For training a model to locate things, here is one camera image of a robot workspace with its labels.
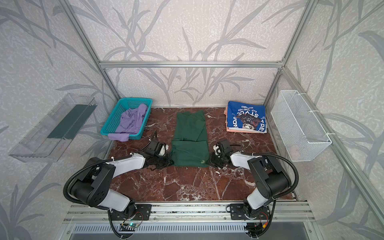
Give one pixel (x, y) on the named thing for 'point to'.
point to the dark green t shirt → (190, 147)
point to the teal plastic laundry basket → (123, 105)
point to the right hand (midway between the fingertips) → (206, 158)
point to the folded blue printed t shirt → (246, 117)
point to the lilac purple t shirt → (129, 123)
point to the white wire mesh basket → (303, 138)
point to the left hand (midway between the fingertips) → (176, 158)
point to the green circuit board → (133, 225)
